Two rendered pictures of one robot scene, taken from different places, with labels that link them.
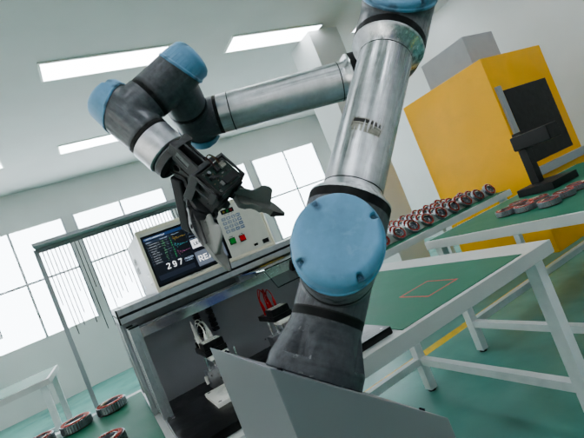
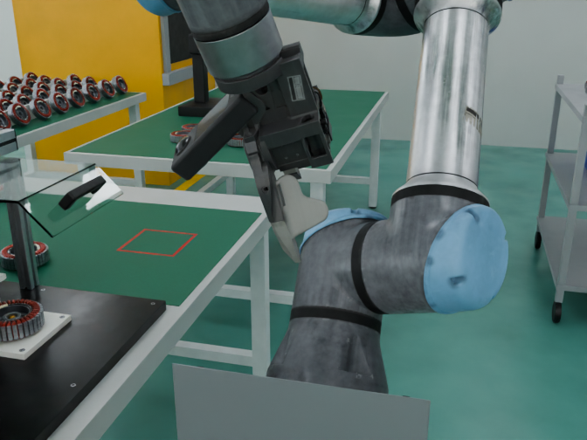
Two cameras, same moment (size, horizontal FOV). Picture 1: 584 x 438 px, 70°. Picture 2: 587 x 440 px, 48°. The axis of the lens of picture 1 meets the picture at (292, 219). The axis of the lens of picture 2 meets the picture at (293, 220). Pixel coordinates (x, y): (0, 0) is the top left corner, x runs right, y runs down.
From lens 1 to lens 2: 0.68 m
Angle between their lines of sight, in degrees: 52
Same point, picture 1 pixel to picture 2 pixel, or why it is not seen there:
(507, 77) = not seen: outside the picture
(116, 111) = not seen: outside the picture
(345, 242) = (490, 262)
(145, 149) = (253, 49)
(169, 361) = not seen: outside the picture
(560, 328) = (263, 298)
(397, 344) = (179, 326)
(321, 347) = (376, 363)
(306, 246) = (467, 264)
